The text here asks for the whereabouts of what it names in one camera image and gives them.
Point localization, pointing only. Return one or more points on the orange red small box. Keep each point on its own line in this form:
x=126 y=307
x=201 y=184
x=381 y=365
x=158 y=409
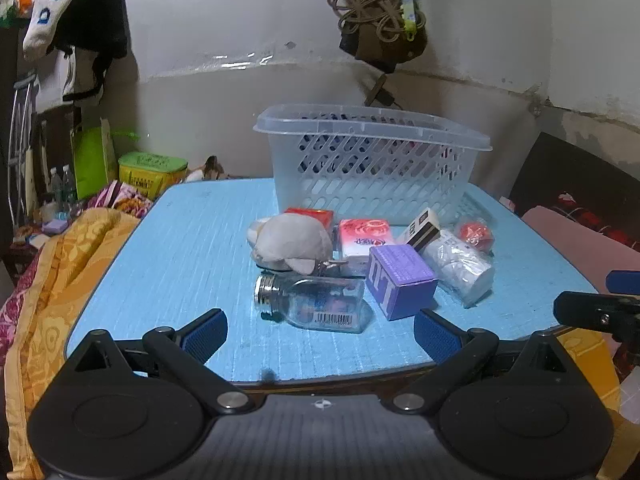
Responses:
x=315 y=216

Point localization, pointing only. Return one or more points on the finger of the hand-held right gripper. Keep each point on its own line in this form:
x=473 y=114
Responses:
x=624 y=281
x=590 y=311

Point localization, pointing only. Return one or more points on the grey white plush toy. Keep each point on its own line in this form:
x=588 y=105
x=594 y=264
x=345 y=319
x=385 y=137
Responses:
x=295 y=240

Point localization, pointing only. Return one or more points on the red white tissue packet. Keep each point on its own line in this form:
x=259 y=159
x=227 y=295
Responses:
x=362 y=237

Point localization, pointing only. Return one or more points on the clear pack of white pads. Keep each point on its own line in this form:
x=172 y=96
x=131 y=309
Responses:
x=460 y=265

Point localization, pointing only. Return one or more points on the green paper bag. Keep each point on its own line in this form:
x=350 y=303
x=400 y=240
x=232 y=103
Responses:
x=90 y=160

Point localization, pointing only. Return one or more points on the orange patterned blanket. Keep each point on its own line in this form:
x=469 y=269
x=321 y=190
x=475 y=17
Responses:
x=55 y=280

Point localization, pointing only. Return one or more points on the red round packet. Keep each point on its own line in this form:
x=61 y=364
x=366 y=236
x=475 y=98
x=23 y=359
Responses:
x=474 y=234

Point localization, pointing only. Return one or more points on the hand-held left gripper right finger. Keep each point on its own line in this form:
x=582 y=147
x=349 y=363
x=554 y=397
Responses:
x=436 y=335

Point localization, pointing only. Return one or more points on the white scarf blue letters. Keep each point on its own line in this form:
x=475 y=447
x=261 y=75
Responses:
x=52 y=5

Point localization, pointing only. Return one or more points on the black white small box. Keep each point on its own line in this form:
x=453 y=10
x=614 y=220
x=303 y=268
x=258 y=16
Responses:
x=422 y=227

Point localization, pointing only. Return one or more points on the clear plastic basket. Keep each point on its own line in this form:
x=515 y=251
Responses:
x=300 y=121

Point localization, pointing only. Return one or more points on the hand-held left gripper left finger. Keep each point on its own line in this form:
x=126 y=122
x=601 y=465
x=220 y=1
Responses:
x=206 y=332

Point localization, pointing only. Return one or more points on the brown hanging bag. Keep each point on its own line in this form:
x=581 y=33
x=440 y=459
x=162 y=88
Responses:
x=385 y=52

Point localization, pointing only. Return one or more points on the pink cloth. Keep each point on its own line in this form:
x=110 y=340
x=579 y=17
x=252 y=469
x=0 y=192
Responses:
x=565 y=240

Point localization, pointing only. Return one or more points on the black red printed cushion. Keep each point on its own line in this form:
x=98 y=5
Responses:
x=570 y=180

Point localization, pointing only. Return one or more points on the purple cardboard box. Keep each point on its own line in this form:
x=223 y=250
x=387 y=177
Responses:
x=400 y=280

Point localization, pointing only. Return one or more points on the clear glass bottle metal cap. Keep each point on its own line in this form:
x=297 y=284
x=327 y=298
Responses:
x=320 y=305

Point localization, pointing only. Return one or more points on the metal rack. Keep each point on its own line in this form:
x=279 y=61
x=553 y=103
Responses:
x=21 y=125

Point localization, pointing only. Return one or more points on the yellow cloth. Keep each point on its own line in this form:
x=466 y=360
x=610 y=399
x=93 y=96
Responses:
x=595 y=360

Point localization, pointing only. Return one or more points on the black hanging garment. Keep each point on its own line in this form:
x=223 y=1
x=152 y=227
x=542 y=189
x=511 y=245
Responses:
x=107 y=20

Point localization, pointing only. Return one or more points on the clear water bottle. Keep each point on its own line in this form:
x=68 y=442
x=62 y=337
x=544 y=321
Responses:
x=68 y=185
x=55 y=187

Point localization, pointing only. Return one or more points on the brown white plush toy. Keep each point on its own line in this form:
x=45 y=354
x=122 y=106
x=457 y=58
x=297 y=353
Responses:
x=210 y=170

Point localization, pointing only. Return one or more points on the green lidded tin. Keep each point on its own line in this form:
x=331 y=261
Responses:
x=150 y=172

